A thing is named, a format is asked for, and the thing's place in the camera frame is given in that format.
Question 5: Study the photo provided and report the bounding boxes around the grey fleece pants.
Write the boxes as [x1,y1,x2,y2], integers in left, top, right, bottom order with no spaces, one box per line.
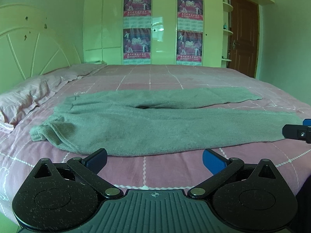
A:
[30,87,302,157]

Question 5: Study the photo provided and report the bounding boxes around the pink checked bed sheet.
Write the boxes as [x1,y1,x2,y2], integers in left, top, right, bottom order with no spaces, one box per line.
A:
[1,64,310,219]

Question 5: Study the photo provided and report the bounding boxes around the pink pillow near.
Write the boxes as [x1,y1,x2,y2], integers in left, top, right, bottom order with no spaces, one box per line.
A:
[1,72,82,133]

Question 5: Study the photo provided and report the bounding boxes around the brown wooden door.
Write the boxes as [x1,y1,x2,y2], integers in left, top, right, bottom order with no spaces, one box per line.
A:
[228,0,259,78]

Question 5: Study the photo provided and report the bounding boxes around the lower right red poster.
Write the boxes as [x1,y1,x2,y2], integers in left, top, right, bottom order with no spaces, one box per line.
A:
[176,30,202,66]

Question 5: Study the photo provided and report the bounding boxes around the red poster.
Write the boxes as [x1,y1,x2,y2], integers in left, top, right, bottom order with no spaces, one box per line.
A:
[123,0,152,17]
[176,30,202,66]
[123,28,151,64]
[177,0,204,21]

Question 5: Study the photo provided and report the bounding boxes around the cream wooden headboard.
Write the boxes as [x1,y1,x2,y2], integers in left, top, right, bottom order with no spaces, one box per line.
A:
[1,4,81,92]

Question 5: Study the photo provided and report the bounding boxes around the lower left red poster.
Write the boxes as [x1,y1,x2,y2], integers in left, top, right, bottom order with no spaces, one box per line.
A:
[123,28,151,64]

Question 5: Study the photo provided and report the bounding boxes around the cream corner shelves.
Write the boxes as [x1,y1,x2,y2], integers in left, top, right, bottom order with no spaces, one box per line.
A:
[221,0,233,67]

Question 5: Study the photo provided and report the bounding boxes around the upper right red poster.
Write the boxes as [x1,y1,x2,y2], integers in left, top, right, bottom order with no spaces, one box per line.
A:
[177,0,204,21]

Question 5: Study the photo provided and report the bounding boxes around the cream built-in wardrobe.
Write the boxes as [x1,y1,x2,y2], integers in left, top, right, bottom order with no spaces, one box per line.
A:
[82,0,276,68]

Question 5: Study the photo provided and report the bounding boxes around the upper left red poster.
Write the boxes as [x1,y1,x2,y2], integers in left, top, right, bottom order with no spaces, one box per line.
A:
[123,0,152,17]

